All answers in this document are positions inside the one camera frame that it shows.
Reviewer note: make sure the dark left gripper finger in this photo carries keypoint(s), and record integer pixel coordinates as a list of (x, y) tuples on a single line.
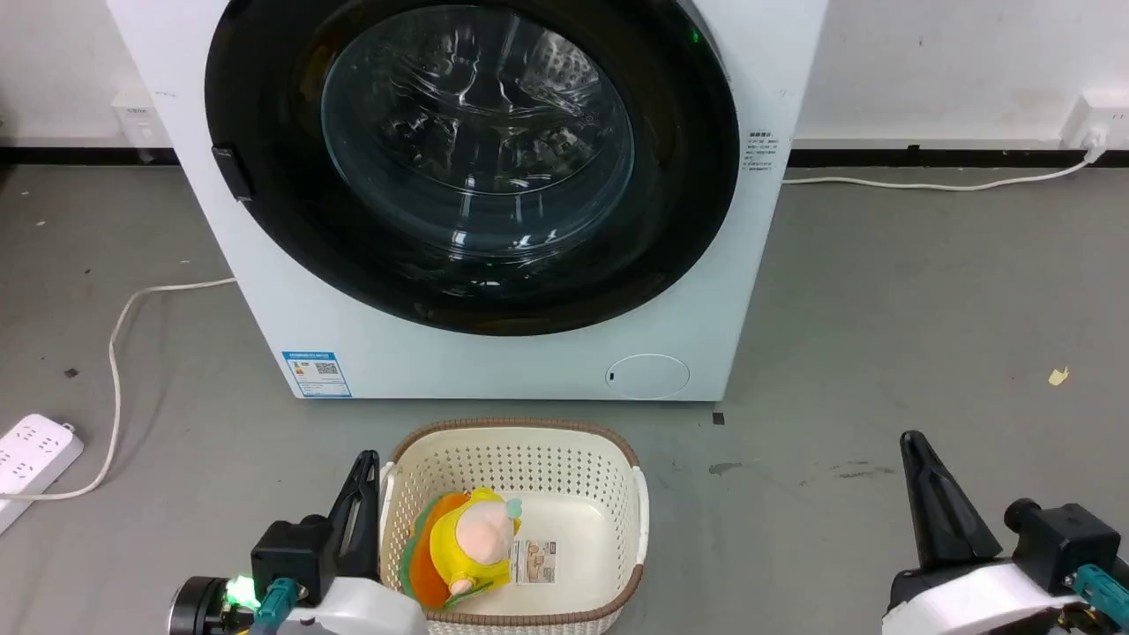
[(365, 529), (342, 520)]

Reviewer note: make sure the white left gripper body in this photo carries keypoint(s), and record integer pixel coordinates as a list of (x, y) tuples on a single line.
[(362, 608)]

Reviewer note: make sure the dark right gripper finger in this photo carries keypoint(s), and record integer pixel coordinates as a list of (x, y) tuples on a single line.
[(939, 511)]

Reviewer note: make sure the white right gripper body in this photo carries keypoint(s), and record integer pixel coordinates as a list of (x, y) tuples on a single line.
[(970, 604)]

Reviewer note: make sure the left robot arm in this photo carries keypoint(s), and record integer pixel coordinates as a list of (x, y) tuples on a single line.
[(207, 608)]

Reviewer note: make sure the white front-load washing machine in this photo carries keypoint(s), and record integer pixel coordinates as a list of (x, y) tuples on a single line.
[(494, 370)]

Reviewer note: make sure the round black glass washer door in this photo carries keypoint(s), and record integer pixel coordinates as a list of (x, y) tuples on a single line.
[(265, 220)]

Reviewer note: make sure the yellow and orange plush doll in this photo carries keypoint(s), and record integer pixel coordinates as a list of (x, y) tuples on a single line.
[(467, 538)]

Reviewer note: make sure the blue energy label sticker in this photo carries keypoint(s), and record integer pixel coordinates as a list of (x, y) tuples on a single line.
[(316, 374)]

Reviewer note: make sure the printed paper tag card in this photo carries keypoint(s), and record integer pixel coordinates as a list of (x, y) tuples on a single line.
[(534, 562)]

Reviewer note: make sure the small yellow paper scrap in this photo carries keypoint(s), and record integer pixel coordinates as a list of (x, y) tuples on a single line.
[(1058, 377)]

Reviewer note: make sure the white perforated laundry basket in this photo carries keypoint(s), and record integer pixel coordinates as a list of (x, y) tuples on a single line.
[(582, 476)]

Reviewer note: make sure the white power strip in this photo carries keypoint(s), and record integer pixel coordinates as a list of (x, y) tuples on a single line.
[(31, 450)]

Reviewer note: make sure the small printed text sticker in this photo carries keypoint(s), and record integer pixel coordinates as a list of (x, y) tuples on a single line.
[(763, 152)]

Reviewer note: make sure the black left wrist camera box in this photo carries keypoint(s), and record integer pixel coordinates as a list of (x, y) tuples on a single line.
[(291, 556)]

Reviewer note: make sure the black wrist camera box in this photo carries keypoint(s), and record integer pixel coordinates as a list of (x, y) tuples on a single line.
[(1063, 542), (291, 556)]

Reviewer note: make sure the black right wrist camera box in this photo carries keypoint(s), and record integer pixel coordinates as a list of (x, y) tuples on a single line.
[(1063, 542)]

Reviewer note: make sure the white wall socket with plug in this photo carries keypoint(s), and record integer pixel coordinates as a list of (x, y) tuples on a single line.
[(1098, 115)]

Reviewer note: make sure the white wall socket plate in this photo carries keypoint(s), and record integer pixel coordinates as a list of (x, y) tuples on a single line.
[(137, 123)]

